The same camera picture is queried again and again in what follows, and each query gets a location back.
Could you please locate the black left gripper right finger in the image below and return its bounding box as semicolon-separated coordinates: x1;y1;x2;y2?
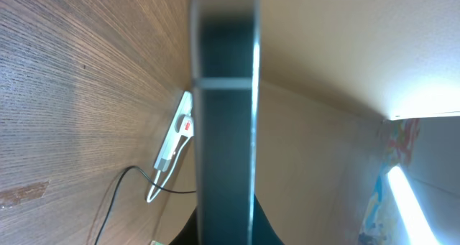
252;197;283;245

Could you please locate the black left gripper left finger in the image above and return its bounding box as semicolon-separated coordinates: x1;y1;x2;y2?
169;210;198;245

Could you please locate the cyan screen smartphone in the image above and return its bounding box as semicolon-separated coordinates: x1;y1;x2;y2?
189;0;259;244

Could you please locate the white power strip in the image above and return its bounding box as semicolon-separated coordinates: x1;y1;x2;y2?
154;91;193;172

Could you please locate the bright ceiling light strip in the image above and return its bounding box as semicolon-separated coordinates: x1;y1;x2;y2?
387;165;439;245

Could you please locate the black usb charging cable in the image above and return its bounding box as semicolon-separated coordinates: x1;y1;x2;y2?
93;165;197;245

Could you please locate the colourful wall poster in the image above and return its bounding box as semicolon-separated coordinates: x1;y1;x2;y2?
357;119;420;245

